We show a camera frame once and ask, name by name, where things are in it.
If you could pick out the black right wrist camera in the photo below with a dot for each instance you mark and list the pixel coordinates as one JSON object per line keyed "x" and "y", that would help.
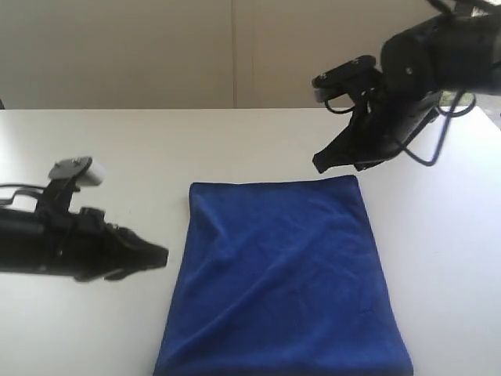
{"x": 352, "y": 78}

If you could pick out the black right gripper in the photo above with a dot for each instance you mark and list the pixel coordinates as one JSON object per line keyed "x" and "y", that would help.
{"x": 383, "y": 124}

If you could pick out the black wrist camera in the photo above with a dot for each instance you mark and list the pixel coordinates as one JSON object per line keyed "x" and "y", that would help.
{"x": 84, "y": 171}
{"x": 352, "y": 78}

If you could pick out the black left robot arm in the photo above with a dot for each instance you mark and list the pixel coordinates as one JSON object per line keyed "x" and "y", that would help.
{"x": 21, "y": 241}

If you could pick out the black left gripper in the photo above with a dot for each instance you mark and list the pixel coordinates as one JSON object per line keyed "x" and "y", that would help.
{"x": 81, "y": 246}

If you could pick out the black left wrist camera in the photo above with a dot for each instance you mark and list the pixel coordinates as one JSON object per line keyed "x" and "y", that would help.
{"x": 84, "y": 171}

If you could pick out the blue towel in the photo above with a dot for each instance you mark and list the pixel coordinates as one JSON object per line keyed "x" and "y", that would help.
{"x": 281, "y": 279}

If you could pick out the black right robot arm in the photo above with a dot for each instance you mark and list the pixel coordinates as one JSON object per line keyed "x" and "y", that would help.
{"x": 455, "y": 55}

